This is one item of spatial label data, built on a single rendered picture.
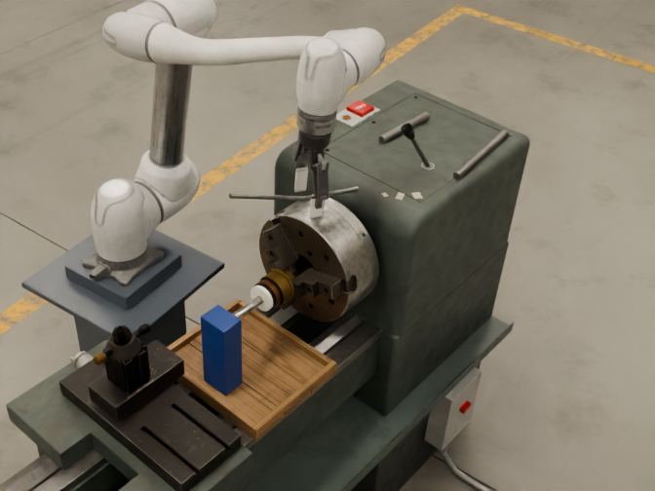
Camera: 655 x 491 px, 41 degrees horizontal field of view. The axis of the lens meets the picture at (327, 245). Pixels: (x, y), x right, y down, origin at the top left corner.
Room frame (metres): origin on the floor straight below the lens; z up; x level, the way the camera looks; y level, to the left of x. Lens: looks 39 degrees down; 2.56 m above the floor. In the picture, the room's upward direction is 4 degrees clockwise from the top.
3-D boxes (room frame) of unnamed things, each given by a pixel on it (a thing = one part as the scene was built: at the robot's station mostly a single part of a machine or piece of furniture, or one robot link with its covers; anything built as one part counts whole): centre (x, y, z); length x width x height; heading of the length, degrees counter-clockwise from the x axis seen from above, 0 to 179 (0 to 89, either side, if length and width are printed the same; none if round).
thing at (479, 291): (2.08, -0.20, 0.43); 0.60 x 0.48 x 0.86; 142
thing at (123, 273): (2.01, 0.63, 0.83); 0.22 x 0.18 x 0.06; 150
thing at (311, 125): (1.72, 0.04, 1.54); 0.09 x 0.09 x 0.06
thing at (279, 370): (1.55, 0.19, 0.88); 0.36 x 0.30 x 0.04; 52
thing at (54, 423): (1.29, 0.44, 0.89); 0.53 x 0.30 x 0.06; 52
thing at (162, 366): (1.38, 0.43, 1.00); 0.20 x 0.10 x 0.05; 142
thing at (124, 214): (2.04, 0.62, 0.97); 0.18 x 0.16 x 0.22; 149
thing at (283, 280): (1.64, 0.12, 1.08); 0.09 x 0.09 x 0.09; 52
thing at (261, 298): (1.55, 0.19, 1.08); 0.13 x 0.07 x 0.07; 142
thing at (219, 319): (1.48, 0.24, 1.00); 0.08 x 0.06 x 0.23; 52
